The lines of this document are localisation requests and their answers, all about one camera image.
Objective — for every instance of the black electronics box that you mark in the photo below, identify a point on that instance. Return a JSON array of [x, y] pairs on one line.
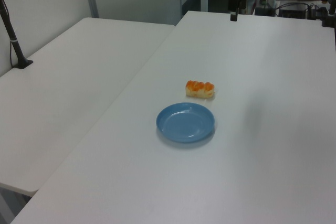
[[292, 11]]

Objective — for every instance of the black table clamp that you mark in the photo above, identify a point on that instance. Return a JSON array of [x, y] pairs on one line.
[[331, 3]]

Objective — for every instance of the orange glazed bread loaf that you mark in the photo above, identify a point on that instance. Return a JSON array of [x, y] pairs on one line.
[[200, 89]]

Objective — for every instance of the black camera stand with tape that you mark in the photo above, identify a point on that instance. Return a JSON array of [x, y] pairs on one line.
[[11, 35]]

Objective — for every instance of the blue round plate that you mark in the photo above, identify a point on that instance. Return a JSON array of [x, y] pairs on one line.
[[185, 123]]

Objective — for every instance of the white side table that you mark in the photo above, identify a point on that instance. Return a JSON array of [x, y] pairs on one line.
[[52, 90]]

